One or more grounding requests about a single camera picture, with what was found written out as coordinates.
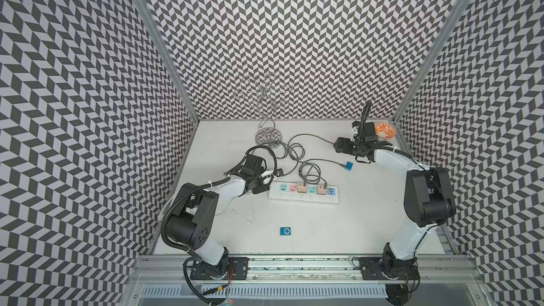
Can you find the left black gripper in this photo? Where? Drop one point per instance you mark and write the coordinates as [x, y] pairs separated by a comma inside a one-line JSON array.
[[261, 188]]

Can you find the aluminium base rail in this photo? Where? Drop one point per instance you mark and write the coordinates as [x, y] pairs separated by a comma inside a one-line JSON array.
[[335, 268]]

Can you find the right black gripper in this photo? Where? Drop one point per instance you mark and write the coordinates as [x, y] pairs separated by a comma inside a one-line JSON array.
[[345, 149]]

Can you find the teal mp3 player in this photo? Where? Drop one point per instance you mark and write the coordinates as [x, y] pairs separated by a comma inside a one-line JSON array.
[[348, 166]]

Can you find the white colourful power strip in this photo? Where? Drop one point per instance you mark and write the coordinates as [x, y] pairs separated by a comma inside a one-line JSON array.
[[286, 191]]

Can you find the chrome wire cup stand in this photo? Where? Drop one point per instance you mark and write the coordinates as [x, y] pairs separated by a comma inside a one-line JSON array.
[[268, 95]]

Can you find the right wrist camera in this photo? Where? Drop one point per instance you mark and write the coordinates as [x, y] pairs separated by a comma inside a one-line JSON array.
[[357, 130]]

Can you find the pink charger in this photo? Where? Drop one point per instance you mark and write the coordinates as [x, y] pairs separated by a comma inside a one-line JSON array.
[[302, 188], [322, 190]]

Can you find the orange patterned bowl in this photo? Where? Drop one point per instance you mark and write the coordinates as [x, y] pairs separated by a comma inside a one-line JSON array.
[[385, 131]]

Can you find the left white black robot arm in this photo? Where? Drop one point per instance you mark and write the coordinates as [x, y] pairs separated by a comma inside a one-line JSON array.
[[188, 221]]

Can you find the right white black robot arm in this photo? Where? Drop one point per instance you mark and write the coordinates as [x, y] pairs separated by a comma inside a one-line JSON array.
[[428, 197]]

